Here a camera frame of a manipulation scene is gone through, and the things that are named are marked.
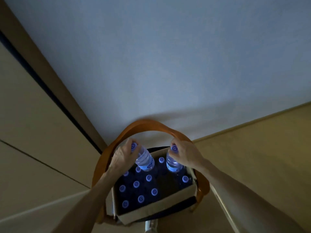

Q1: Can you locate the person's left hand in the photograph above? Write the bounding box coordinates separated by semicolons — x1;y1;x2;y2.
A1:
108;138;143;177

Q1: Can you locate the person's right hand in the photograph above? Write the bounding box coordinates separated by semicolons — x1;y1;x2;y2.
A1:
168;138;207;171

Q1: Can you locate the wooden chair curved backrest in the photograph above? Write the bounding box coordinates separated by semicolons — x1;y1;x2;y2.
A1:
92;119;211;225

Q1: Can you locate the clear water bottle purple cap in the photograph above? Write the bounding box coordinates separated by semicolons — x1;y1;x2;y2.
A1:
131;142;155;172
166;145;183;173

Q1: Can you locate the pile of water bottles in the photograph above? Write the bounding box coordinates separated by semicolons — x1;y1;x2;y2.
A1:
118;156;190;209

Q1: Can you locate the person's left forearm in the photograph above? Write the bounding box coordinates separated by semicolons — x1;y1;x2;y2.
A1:
51;168;120;233

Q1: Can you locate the person's right forearm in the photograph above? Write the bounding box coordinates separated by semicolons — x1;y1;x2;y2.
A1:
198;159;305;233

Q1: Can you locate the person's white shoe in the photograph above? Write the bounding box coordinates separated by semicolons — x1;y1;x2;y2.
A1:
144;219;158;233

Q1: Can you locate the brown cardboard box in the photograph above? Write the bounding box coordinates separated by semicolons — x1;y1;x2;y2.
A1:
112;147;198;226

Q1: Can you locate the wooden wall panel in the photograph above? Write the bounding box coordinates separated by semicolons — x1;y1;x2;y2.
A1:
0;0;107;233

